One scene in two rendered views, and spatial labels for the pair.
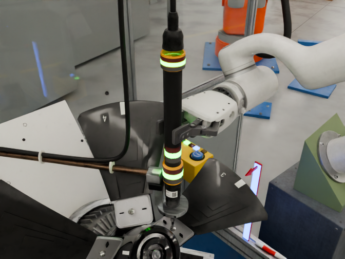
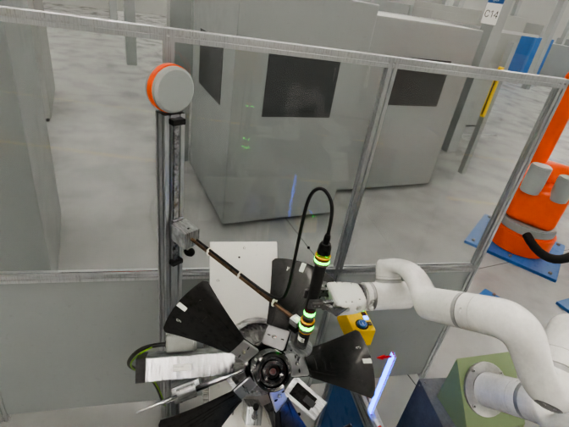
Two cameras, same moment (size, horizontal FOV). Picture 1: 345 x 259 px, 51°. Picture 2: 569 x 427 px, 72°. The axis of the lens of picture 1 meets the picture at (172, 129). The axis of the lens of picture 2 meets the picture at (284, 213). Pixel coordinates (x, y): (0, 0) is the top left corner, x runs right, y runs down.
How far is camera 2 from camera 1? 0.54 m
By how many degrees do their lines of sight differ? 23
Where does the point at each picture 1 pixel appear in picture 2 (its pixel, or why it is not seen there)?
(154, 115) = not seen: hidden behind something
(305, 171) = (450, 386)
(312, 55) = (425, 295)
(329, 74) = (430, 313)
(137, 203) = (280, 333)
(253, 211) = (363, 385)
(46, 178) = (241, 288)
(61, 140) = (262, 267)
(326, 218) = not seen: outside the picture
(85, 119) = (276, 263)
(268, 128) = not seen: hidden behind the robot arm
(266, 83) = (401, 297)
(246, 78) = (385, 287)
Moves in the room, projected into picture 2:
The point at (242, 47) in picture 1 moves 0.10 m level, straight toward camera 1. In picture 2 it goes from (389, 265) to (371, 279)
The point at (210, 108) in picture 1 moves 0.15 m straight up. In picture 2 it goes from (344, 296) to (356, 255)
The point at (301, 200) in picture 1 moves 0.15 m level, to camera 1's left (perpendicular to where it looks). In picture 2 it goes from (436, 410) to (398, 388)
